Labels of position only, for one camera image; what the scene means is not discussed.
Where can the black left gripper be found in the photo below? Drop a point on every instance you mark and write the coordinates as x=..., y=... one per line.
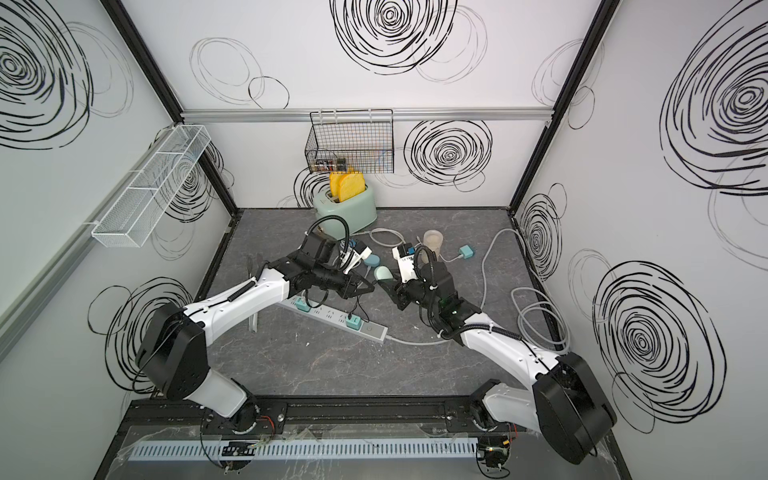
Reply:
x=352, y=283

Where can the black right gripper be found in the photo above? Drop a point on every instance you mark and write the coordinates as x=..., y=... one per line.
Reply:
x=401, y=294

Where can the blue earbud case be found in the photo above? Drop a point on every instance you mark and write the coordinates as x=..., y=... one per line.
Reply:
x=372, y=261

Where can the mint green earbud case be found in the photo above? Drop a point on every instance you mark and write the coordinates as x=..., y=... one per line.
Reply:
x=383, y=274

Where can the teal charger with black cable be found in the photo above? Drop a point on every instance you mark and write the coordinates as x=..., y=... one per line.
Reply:
x=354, y=322

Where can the teal charger with lilac cable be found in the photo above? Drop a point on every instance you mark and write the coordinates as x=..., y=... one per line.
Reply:
x=302, y=306

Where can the teal charger with white cable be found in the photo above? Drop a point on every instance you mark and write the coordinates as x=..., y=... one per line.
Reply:
x=466, y=252

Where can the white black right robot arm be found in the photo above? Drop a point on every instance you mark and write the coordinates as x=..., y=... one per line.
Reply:
x=558, y=396

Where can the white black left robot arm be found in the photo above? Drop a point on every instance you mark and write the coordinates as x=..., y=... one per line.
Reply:
x=173, y=353

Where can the clear plastic grain jar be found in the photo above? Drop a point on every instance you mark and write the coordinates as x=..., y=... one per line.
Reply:
x=433, y=239

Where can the white power strip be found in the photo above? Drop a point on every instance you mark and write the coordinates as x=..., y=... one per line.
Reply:
x=336, y=318

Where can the mint green toaster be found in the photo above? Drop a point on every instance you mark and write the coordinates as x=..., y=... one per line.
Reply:
x=359, y=212

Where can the yellow toast slices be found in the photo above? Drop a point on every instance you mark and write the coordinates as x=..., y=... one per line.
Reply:
x=344, y=186

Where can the metal kitchen tongs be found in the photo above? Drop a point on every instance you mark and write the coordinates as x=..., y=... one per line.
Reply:
x=253, y=262

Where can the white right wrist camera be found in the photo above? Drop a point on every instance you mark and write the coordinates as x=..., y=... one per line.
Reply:
x=404, y=255

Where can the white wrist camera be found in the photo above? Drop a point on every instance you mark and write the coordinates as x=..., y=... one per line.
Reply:
x=355, y=252
x=404, y=255

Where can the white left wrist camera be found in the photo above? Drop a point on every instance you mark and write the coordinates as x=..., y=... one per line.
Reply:
x=355, y=252

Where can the black wire wall basket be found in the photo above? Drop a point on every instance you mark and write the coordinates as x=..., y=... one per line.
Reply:
x=342, y=141

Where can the white slotted cable duct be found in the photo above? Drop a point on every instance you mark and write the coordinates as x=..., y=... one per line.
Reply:
x=306, y=449

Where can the white wire wall shelf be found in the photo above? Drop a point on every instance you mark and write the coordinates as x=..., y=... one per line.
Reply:
x=168, y=183

